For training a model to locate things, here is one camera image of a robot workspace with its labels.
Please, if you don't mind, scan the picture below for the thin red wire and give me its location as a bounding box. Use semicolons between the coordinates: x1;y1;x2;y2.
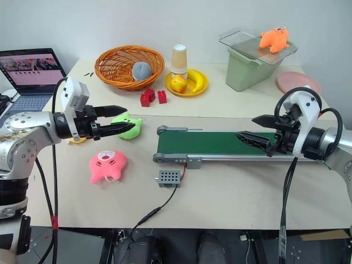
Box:
178;163;191;183

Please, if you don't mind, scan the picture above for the green conveyor belt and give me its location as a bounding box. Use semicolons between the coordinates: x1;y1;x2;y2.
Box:
152;124;326;170

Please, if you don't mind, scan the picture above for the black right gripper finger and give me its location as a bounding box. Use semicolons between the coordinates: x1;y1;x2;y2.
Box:
234;131;278;151
251;114;277;129

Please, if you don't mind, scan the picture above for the pink plate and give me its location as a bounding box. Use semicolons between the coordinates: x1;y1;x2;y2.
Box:
276;71;322;96

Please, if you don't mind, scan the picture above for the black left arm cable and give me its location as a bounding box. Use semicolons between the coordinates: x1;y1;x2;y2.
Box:
34;77;69;264

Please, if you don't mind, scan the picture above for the green plush toy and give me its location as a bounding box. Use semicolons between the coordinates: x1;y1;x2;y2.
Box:
111;112;144;141

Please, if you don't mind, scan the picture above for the grey perforated control box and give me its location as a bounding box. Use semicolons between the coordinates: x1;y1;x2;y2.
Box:
153;169;183;189

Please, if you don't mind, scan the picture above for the yellow plate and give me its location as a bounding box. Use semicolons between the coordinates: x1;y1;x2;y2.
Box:
164;69;210;98

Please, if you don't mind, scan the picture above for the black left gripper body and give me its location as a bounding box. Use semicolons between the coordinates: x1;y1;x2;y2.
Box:
74;105;102;142

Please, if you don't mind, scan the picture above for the beige paper cup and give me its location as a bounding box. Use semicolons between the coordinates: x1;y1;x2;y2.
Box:
170;43;189;75

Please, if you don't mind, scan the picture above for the clear plastic lid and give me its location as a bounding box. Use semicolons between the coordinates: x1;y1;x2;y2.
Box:
218;26;294;66

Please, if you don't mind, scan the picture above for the black table leg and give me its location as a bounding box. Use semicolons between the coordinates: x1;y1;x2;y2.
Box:
98;228;115;264
251;230;269;264

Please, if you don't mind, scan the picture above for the pink pig plush toy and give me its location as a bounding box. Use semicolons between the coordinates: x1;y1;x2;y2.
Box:
88;149;129;185

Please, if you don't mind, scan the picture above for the brown cardboard piece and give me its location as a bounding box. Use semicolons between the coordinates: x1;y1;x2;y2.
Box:
299;229;349;242

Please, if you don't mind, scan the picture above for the yellow toy banana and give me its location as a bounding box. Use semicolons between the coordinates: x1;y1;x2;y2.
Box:
187;69;209;94

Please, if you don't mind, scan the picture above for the dark rounded shape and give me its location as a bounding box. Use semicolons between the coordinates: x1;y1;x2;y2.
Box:
197;232;226;264
128;235;161;264

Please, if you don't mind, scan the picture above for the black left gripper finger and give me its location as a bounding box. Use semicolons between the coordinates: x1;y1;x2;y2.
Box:
94;104;128;118
97;123;136;138

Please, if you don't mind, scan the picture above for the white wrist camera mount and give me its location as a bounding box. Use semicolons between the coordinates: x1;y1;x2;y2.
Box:
282;90;323;166
60;76;90;140

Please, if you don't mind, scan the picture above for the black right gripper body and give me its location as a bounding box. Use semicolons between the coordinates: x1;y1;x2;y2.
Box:
266;105;303;157

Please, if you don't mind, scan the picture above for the yellow orange toy fruit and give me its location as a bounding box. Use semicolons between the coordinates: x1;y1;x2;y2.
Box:
170;75;188;92

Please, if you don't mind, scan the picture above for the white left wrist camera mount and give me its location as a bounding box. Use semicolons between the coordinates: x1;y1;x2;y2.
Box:
60;76;90;140

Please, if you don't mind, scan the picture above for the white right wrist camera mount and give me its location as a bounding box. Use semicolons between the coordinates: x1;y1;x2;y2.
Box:
282;90;323;166

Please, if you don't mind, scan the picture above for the dark grey laptop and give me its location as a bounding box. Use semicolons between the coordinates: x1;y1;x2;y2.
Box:
0;48;68;128

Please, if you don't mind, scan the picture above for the black power cable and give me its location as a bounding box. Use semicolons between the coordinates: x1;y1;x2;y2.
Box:
130;185;178;241

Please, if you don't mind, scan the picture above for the large red building block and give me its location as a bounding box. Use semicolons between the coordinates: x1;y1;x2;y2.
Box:
140;88;156;107

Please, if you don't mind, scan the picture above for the grey plush ball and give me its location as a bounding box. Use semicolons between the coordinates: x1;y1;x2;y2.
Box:
131;62;153;81

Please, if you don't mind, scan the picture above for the orange plush toy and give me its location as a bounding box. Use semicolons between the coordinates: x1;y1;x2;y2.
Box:
258;26;290;54

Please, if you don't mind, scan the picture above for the orange wicker basket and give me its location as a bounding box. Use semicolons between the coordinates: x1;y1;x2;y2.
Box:
94;45;166;92

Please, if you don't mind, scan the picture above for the pale green plastic bin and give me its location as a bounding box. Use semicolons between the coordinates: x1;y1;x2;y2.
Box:
225;40;299;92

